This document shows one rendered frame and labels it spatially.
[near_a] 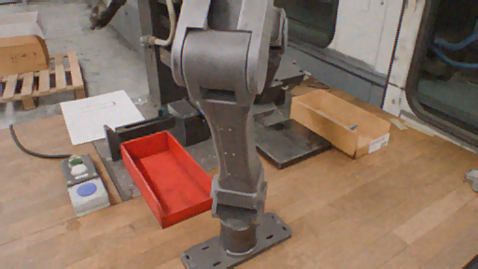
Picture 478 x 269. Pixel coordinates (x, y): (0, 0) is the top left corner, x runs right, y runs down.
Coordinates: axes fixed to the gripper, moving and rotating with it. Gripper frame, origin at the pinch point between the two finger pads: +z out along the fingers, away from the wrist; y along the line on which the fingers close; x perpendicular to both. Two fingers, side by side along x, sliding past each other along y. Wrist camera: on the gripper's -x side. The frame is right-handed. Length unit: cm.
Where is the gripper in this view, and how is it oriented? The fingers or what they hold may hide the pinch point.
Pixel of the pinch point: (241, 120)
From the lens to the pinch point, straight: 78.4
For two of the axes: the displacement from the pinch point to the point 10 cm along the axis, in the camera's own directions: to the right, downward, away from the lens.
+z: -2.4, 6.0, 7.7
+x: -8.5, 2.6, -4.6
